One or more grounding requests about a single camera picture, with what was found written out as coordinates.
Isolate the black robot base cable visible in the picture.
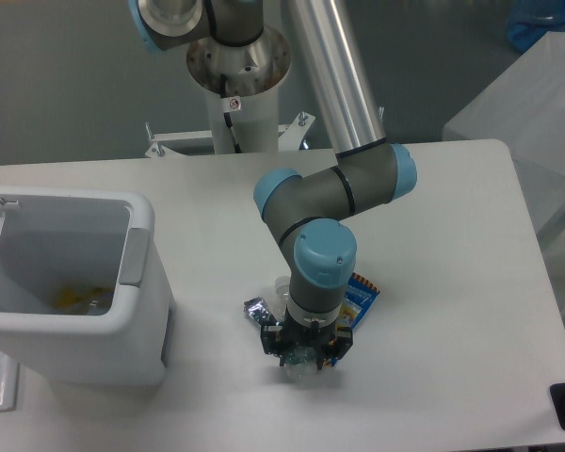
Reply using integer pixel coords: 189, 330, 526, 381
218, 73, 244, 154

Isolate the white plastic trash can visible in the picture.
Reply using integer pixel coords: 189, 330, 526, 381
0, 186, 175, 386

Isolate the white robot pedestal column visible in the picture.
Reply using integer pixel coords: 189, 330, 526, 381
203, 88, 279, 154

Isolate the crushed clear plastic bottle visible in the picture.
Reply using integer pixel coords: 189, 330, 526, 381
271, 275, 319, 382

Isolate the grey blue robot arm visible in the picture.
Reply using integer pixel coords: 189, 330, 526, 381
128, 1, 417, 366

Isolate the white pedestal mounting bracket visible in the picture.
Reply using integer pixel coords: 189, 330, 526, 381
145, 111, 315, 158

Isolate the silver foil wrapper piece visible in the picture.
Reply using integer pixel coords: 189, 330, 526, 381
243, 297, 275, 327

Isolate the blue water jug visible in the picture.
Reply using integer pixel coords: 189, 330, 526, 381
506, 0, 565, 53

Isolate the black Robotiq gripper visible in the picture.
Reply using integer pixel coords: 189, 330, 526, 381
260, 315, 353, 371

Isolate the blue snack wrapper bag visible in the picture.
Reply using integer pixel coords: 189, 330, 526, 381
320, 271, 381, 368

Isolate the yellow trash inside can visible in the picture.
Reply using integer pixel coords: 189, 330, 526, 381
52, 287, 114, 315

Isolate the translucent white storage box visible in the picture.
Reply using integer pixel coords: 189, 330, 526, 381
443, 32, 565, 325

